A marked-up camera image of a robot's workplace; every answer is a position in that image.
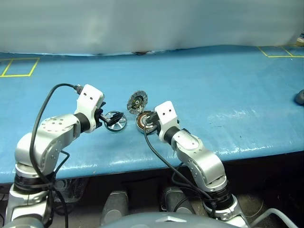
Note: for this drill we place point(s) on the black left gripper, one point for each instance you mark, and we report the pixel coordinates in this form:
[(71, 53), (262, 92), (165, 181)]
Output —
[(98, 118)]

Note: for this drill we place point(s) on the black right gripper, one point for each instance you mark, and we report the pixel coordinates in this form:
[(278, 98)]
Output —
[(154, 121)]

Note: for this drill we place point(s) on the silver motor stator housing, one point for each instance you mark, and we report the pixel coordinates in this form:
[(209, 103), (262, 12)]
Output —
[(140, 122)]

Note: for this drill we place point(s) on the spoked silver rotor wheel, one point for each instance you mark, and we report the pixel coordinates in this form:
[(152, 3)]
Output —
[(120, 127)]

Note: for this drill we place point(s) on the round silver motor end cover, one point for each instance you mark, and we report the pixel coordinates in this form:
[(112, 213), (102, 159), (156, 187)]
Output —
[(133, 105)]

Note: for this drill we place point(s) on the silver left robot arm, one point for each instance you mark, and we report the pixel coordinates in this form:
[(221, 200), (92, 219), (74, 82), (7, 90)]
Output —
[(47, 142)]

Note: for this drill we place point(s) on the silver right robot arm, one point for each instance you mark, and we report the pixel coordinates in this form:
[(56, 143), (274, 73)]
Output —
[(202, 159)]

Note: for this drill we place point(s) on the blue plastic table cover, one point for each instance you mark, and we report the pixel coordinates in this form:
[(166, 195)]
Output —
[(213, 95)]

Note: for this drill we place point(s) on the dark patterned panel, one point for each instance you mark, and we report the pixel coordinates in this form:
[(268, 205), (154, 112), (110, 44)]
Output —
[(73, 190)]

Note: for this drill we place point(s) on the dark grey rounded shape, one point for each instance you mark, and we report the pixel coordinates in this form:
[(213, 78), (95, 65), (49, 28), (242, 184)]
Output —
[(175, 199)]

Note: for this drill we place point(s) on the light grey rounded shape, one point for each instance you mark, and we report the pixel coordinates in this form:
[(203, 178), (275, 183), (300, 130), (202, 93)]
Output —
[(115, 206)]

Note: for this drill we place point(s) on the white backdrop sheet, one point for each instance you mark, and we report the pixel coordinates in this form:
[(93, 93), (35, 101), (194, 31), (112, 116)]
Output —
[(142, 23)]

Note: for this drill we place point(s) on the grey robot torso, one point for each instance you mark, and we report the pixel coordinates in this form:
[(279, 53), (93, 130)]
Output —
[(166, 222)]

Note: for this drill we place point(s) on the dark grey game controller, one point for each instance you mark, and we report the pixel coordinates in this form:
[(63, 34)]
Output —
[(300, 97)]

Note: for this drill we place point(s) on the small yellow white jar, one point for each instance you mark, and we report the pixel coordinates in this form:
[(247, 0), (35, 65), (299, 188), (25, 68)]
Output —
[(300, 41)]

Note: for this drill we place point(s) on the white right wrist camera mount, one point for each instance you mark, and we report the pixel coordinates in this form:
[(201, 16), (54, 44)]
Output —
[(166, 114)]

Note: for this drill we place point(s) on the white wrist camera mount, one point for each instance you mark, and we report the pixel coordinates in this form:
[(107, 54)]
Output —
[(89, 99), (166, 114)]

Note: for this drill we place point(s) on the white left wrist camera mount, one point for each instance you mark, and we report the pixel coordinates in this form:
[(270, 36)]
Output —
[(89, 99)]

